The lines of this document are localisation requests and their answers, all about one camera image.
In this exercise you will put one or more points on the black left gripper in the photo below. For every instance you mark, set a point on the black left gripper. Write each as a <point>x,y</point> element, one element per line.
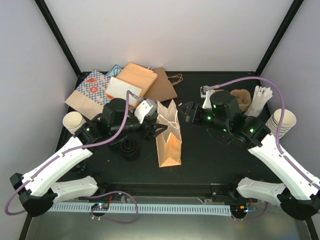
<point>149,135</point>

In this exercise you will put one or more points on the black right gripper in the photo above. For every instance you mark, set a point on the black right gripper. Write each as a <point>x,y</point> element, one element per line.
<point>189,104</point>

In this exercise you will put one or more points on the orange kraft paper bag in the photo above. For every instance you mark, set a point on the orange kraft paper bag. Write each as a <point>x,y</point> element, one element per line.
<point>169,142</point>

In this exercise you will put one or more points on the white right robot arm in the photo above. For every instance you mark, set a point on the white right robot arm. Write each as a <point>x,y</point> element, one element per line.
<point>298,194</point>

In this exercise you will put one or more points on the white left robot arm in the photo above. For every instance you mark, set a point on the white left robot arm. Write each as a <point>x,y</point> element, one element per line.
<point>39,189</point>

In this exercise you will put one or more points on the dark brown paper bag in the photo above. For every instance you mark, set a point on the dark brown paper bag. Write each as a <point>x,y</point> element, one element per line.
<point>161,89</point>

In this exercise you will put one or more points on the folded orange paper bag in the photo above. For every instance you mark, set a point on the folded orange paper bag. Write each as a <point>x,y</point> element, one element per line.
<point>134,78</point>

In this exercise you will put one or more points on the cardboard cup carrier stack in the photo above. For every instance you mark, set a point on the cardboard cup carrier stack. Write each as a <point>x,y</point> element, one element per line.
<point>241,98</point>

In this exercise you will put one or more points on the light blue paper bag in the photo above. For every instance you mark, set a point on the light blue paper bag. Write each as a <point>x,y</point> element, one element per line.
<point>114,71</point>

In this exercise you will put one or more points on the blue checkered paper bag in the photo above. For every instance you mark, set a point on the blue checkered paper bag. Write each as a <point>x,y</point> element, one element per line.
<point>90,97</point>

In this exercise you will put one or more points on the cup of white straws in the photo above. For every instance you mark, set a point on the cup of white straws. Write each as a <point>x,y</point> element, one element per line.
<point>260,97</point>

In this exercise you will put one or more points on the left stack of paper cups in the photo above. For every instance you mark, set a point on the left stack of paper cups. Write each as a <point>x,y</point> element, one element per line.
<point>73,121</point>

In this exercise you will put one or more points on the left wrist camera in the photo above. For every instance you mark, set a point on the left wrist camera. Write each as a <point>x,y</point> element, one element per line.
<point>145,109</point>

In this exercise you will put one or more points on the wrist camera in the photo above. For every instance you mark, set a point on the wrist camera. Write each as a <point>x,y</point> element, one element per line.
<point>145,109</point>
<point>205,93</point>

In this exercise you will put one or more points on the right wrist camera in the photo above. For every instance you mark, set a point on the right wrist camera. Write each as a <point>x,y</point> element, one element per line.
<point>205,93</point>

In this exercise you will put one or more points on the white slotted cable duct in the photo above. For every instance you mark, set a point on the white slotted cable duct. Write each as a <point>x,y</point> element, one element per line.
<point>130,208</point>

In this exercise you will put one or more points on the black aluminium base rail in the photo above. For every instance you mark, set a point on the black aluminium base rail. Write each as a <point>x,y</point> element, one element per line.
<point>224,193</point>

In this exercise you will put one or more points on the right black frame post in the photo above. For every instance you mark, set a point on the right black frame post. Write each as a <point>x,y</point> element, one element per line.
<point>282,29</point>

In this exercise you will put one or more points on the black frame post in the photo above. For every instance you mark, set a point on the black frame post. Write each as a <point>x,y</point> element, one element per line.
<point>282,29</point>
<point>46,13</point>

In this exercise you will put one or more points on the left black frame post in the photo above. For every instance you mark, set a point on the left black frame post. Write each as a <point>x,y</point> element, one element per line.
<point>46,13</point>

